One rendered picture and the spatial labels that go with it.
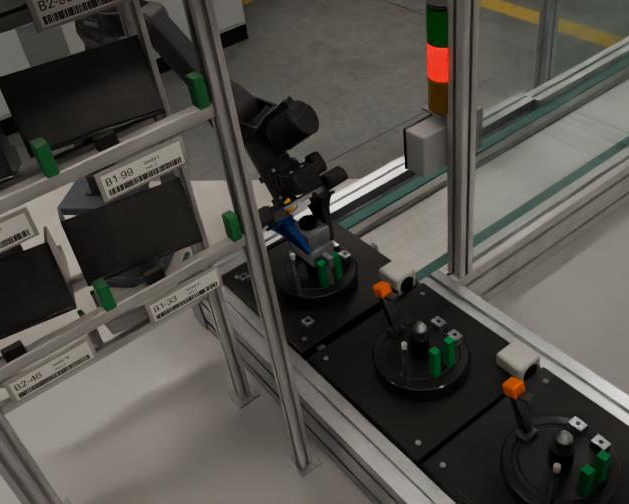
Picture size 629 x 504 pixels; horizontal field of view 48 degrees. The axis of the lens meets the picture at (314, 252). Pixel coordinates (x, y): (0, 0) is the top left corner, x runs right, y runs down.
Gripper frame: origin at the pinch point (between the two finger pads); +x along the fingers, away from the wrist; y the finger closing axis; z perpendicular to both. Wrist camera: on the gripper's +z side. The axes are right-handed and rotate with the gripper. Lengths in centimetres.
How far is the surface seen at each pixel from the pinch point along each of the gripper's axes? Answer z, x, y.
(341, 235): -12.0, 4.2, 10.2
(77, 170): 41, -15, -35
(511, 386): 30.9, 28.3, -1.4
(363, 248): -7.7, 8.0, 10.6
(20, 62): -272, -144, 29
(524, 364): 21.5, 31.0, 8.2
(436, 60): 26.4, -11.6, 16.4
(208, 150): -224, -53, 77
